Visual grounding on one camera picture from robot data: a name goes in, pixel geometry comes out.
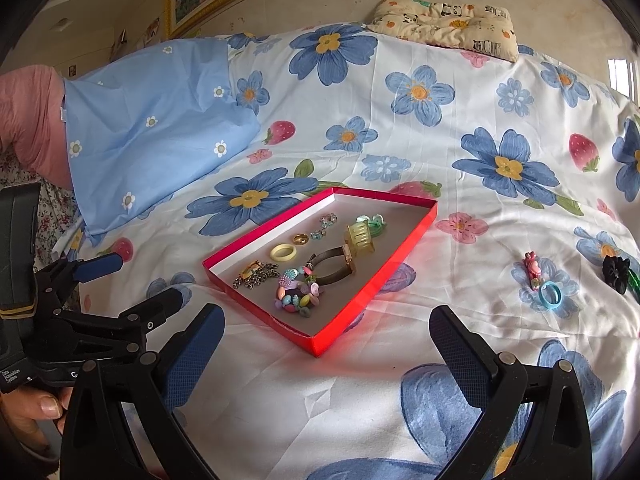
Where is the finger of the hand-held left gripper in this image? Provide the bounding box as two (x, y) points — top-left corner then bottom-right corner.
(54, 287), (184, 362)
(37, 252), (124, 307)

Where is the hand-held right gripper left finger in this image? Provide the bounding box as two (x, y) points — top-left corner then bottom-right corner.
(60, 302), (226, 480)

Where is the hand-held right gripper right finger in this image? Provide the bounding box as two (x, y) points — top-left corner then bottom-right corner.
(429, 305), (593, 480)

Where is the red shallow cardboard box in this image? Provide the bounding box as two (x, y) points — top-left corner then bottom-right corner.
(202, 186), (439, 359)

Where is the green cord bracelet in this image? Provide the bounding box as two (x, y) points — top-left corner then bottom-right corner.
(355, 213), (389, 237)

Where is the clear glass bead bracelet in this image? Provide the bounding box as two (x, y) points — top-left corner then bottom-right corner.
(310, 213), (337, 241)

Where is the person's left hand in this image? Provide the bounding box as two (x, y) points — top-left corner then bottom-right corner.
(0, 386), (73, 462)

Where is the small floral patterned cloth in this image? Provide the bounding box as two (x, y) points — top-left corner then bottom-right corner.
(0, 150), (85, 311)

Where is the floral strawberry print bedsheet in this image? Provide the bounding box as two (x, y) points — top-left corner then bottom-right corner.
(50, 22), (640, 480)

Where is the pink hair clip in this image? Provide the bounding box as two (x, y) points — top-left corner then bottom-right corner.
(522, 251), (544, 292)

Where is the pink quilt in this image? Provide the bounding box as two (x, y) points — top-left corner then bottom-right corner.
(0, 65), (76, 194)

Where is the blue floral pillow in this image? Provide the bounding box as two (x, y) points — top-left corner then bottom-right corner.
(62, 39), (261, 249)

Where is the yellow translucent hair claw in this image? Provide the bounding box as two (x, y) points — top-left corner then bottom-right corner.
(343, 222), (376, 256)

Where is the black flower hair accessory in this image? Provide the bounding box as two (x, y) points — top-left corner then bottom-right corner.
(601, 255), (632, 295)

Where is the window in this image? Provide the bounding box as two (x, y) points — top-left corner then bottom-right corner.
(607, 57), (637, 97)

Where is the panda print pillow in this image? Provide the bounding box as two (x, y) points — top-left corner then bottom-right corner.
(365, 0), (521, 64)

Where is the silver metal chain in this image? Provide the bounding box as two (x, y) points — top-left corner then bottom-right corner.
(232, 260), (281, 290)

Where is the blue ring hair tie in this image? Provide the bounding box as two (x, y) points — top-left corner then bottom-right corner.
(538, 281), (564, 310)

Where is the colourful bead bracelet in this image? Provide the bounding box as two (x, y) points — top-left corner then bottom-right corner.
(272, 266), (324, 319)

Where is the brown strap watch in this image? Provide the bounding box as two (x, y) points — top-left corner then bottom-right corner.
(304, 245), (362, 286)

